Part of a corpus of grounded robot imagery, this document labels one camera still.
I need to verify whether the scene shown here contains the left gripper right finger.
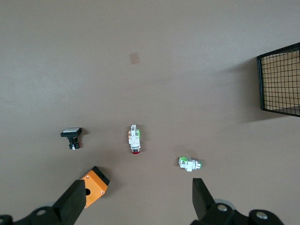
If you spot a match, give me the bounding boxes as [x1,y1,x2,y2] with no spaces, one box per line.
[191,178,235,225]

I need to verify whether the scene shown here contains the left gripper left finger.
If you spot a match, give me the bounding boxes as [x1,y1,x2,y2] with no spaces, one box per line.
[14,179,86,225]

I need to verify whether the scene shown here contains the red pushbutton switch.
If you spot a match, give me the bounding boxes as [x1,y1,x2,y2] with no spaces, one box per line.
[127,124,142,155]

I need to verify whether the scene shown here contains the black square white-cap pushbutton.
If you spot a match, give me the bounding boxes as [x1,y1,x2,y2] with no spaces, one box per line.
[60,127,83,151]

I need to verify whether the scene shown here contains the brown tape patch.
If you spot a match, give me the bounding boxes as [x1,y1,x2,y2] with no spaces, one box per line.
[129,52,141,65]

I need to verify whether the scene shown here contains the orange button enclosure box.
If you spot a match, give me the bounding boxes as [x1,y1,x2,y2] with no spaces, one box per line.
[79,165,110,209]

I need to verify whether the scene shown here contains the green pushbutton switch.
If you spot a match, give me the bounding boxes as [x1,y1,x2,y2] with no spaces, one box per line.
[178,156,203,173]

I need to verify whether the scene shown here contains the black wire mesh basket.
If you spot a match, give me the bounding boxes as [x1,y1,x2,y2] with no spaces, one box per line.
[256,41,300,118]

